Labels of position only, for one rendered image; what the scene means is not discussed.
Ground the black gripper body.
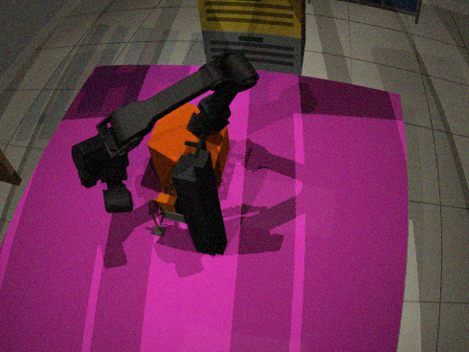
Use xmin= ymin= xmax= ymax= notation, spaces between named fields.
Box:
xmin=103 ymin=155 xmax=134 ymax=213

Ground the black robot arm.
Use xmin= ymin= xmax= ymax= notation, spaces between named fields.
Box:
xmin=72 ymin=52 xmax=259 ymax=187

